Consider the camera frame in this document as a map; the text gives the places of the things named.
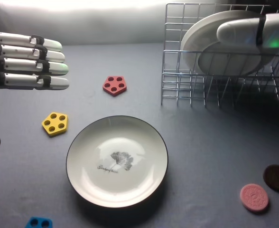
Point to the white curtain backdrop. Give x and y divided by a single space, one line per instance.
82 19

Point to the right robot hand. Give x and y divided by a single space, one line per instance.
277 28

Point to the white plate with leaf print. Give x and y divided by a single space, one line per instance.
201 47
94 142

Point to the blue pentagon block with holes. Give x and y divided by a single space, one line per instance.
38 223

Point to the brown round toy cookie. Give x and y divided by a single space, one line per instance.
278 178

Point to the pink round toy cookie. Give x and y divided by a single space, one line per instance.
254 197

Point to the red pentagon block with holes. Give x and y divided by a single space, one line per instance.
114 91

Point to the yellow pentagon block with holes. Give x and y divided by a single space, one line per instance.
55 129

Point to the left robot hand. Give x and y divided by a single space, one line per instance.
18 61

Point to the grey tablecloth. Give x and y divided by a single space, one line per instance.
201 142

